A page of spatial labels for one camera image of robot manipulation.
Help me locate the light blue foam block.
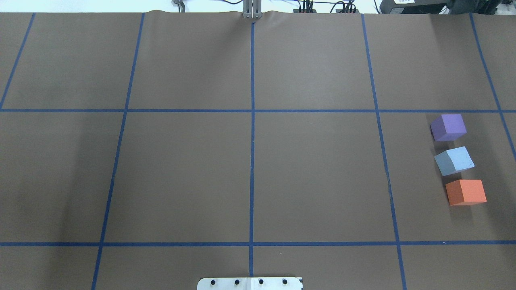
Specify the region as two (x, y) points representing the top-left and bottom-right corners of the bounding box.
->
(434, 146), (475, 176)

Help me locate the purple foam block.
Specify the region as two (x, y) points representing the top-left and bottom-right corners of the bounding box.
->
(431, 114), (467, 142)

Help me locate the orange foam block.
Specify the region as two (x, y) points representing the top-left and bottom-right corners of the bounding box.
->
(445, 179), (487, 206)

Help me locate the black device top right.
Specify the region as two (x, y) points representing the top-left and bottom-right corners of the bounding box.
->
(378, 0), (503, 15)

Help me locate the aluminium post base top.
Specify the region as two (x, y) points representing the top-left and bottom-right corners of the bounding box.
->
(242, 0), (263, 19)

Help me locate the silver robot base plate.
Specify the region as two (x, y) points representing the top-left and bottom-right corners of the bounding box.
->
(197, 277), (304, 290)

